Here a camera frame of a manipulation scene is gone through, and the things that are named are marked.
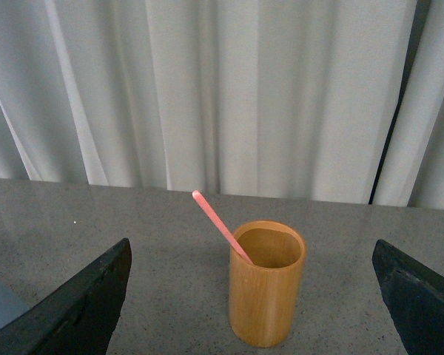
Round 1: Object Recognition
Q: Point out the bamboo chopstick holder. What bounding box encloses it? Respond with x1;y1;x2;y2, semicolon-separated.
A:
229;220;307;348

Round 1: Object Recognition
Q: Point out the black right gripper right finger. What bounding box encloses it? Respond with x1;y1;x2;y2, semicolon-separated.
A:
372;240;444;354

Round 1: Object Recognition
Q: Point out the white curtain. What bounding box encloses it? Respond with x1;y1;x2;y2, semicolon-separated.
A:
0;1;444;209

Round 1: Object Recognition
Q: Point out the pink chopstick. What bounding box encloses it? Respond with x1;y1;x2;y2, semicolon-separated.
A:
192;190;254;266

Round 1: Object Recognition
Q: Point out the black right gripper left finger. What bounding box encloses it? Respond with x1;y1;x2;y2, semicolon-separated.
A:
0;238;132;354

